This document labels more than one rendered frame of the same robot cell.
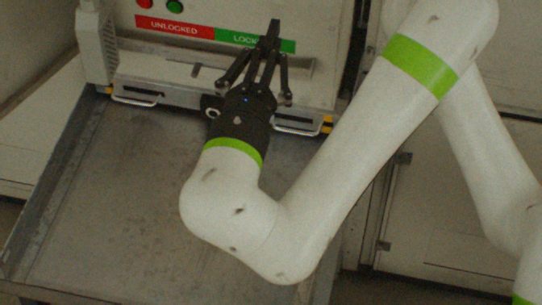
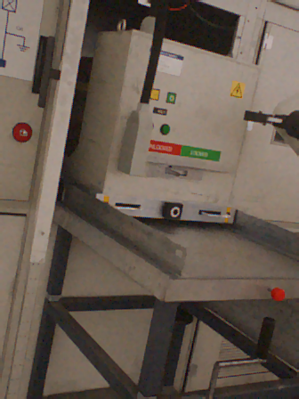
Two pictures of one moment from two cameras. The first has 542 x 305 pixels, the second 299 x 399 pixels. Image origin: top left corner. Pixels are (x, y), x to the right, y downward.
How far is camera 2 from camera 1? 1.70 m
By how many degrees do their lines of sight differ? 56
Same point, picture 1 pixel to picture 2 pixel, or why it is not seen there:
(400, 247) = (202, 367)
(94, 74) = (138, 166)
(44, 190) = (140, 240)
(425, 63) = not seen: outside the picture
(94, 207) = not seen: hidden behind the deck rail
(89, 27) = (148, 122)
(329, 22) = (238, 135)
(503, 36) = (265, 172)
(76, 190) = not seen: hidden behind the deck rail
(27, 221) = (157, 246)
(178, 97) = (149, 207)
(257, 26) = (205, 142)
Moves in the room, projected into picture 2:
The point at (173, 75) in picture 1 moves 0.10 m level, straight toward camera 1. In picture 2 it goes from (147, 190) to (173, 199)
